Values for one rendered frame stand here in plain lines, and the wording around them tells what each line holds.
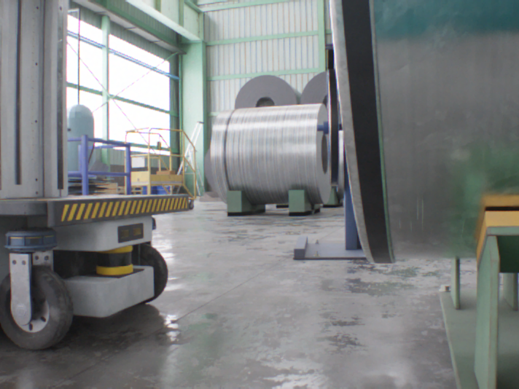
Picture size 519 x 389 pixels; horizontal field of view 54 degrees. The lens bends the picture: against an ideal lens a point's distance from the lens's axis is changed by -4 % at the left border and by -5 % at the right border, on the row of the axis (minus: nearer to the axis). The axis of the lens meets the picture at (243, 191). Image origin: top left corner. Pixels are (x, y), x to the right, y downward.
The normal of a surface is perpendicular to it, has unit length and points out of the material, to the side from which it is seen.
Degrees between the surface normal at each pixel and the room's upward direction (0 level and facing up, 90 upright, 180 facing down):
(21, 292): 90
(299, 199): 90
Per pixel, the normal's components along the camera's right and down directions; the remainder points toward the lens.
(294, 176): -0.27, 0.45
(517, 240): -0.14, 0.87
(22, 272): -0.29, 0.01
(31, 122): 0.96, -0.01
